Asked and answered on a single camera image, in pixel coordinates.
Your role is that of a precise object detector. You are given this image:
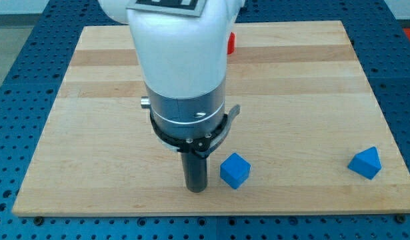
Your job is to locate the grey flange with black clamp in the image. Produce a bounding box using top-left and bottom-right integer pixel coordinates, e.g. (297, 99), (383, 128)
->
(141, 82), (241, 158)

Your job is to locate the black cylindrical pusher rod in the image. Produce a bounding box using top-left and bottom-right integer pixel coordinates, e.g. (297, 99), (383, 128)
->
(181, 153), (207, 193)

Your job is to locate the blue cube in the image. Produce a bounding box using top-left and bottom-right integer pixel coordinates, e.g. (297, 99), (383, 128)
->
(220, 153), (251, 189)

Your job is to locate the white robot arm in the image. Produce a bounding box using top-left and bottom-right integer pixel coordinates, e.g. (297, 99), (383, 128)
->
(99, 0), (246, 193)

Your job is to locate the red block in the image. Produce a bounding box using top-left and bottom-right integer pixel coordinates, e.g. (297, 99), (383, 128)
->
(227, 32), (235, 55)

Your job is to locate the fiducial marker tag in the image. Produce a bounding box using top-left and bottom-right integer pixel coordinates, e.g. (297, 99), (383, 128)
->
(126, 0), (207, 17)

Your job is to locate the wooden board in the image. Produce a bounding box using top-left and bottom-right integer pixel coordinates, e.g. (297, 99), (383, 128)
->
(12, 21), (410, 217)

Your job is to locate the blue triangular prism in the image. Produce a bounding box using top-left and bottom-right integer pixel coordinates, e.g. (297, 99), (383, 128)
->
(347, 147), (382, 180)

